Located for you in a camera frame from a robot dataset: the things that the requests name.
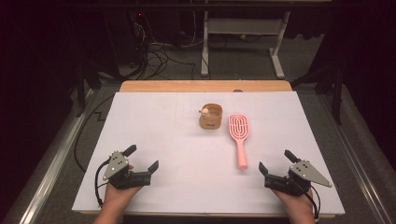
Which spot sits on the person's right hand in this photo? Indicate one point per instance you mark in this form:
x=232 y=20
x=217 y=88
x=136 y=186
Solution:
x=299 y=203

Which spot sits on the person's left hand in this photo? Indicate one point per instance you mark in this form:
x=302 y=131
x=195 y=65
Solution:
x=118 y=197

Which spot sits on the white table cover sheet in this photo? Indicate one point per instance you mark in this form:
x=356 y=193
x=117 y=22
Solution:
x=174 y=161

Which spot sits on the white metal stand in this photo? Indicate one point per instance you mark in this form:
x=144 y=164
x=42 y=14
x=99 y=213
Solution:
x=243 y=26

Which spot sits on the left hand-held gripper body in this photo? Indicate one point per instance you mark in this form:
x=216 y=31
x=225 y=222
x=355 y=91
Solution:
x=116 y=166

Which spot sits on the tan sack-shaped holder with bear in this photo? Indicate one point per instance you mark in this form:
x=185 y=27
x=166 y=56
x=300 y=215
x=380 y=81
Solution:
x=211 y=121

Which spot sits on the metal floor rail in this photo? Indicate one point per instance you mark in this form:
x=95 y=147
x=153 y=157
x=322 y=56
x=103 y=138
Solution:
x=53 y=168
x=358 y=155

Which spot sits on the pink hairbrush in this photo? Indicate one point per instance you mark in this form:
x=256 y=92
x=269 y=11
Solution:
x=239 y=130

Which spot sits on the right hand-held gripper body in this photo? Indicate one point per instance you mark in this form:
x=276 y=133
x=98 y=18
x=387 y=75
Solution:
x=303 y=172

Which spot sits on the dark stand leg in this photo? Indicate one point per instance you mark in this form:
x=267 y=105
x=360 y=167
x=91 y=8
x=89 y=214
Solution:
x=82 y=90
x=336 y=93

